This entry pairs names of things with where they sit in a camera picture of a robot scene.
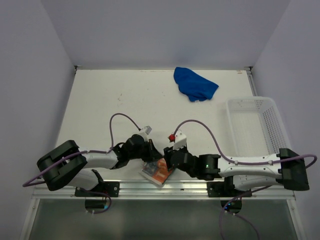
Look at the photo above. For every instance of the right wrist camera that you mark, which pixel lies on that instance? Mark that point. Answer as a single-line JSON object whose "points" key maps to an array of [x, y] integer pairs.
{"points": [[179, 140]]}

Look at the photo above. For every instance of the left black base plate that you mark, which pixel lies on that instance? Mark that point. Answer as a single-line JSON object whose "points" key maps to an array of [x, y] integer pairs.
{"points": [[110, 188]]}

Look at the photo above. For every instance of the aluminium mounting rail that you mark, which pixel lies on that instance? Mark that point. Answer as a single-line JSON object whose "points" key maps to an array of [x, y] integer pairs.
{"points": [[172, 190]]}

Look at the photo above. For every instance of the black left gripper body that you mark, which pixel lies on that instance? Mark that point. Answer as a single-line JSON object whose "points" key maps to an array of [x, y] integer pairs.
{"points": [[144, 153]]}

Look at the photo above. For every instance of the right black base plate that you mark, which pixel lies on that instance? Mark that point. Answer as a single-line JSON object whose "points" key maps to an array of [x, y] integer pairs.
{"points": [[220, 189]]}

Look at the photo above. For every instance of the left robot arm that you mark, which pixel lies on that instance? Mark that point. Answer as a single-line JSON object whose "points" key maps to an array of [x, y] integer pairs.
{"points": [[68, 165]]}

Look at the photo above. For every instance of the rabbit print towel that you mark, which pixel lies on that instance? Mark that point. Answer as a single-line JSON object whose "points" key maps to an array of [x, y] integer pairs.
{"points": [[156, 172]]}

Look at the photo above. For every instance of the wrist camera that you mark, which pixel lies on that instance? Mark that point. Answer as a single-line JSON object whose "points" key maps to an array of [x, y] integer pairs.
{"points": [[179, 140], [146, 130]]}

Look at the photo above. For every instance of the white plastic basket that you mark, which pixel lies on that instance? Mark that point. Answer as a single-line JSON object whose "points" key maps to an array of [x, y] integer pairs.
{"points": [[256, 126]]}

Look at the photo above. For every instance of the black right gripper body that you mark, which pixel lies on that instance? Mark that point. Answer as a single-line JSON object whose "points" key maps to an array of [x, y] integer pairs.
{"points": [[168, 151]]}

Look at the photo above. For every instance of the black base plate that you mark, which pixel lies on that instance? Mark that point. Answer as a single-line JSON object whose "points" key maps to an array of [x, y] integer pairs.
{"points": [[220, 189], [110, 188]]}

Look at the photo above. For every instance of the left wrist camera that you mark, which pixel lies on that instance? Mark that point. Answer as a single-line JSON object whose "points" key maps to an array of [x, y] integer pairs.
{"points": [[146, 130]]}

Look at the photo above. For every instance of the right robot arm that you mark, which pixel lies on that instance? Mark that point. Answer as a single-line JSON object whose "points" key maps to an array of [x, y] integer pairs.
{"points": [[285, 168]]}

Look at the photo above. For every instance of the blue towel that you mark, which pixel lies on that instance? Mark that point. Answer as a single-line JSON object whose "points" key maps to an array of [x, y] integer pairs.
{"points": [[194, 86]]}

